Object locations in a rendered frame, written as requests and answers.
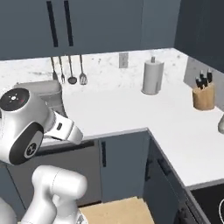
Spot hanging metal spatula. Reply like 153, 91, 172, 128
78, 54, 88, 86

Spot dark blue lower side cupboard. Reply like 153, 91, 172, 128
142, 135, 191, 224

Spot white paper towel roll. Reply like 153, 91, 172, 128
141, 56, 165, 96

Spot dark blue side wall cupboard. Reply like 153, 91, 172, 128
173, 0, 224, 74

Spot black short cupboard handle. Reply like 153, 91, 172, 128
101, 141, 108, 168

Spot grey wall socket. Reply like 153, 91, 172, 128
118, 52, 130, 69

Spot black side cupboard handle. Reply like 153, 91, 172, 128
157, 157, 172, 177

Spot dark blue corner cupboard panel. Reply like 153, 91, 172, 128
141, 0, 182, 51

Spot black hob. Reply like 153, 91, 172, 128
189, 183, 224, 224

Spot grey dishwasher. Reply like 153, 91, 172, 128
6, 139, 102, 221

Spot black dishwasher handle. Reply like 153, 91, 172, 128
34, 140, 96, 158

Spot dark blue upper cupboard door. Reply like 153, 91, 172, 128
0, 0, 63, 61
59, 0, 144, 56

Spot black long cupboard handle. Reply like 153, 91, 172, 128
63, 0, 74, 47
45, 0, 59, 48

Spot hanging metal fork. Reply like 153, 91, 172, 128
58, 55, 67, 85

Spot dark blue cupboard door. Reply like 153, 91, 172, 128
0, 0, 63, 61
97, 130, 151, 204
59, 0, 144, 56

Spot dark blue lower cupboard door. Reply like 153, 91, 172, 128
97, 130, 151, 204

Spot wooden knife block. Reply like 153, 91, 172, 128
192, 68, 216, 111

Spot grey rounded object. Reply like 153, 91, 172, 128
217, 114, 224, 136

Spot hanging metal ladle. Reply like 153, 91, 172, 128
66, 55, 78, 86

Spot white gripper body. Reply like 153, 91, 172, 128
67, 121, 85, 145

